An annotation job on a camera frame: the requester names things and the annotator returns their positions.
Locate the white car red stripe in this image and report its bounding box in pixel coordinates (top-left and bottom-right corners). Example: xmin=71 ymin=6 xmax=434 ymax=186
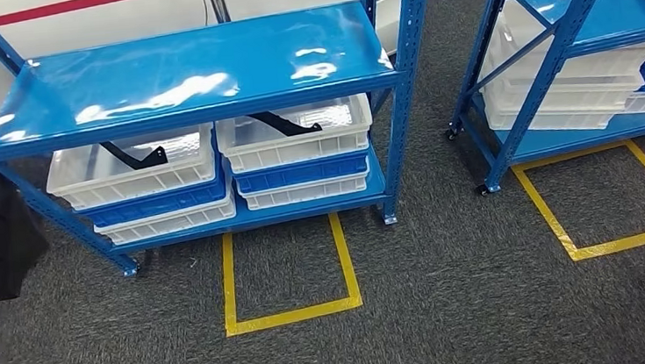
xmin=0 ymin=0 xmax=412 ymax=131

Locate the black curved bracket part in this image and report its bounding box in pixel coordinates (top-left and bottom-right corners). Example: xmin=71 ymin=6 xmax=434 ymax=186
xmin=99 ymin=136 xmax=169 ymax=174
xmin=246 ymin=106 xmax=324 ymax=142

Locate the black stanchion post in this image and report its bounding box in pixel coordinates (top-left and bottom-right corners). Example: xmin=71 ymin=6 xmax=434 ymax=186
xmin=198 ymin=0 xmax=232 ymax=26

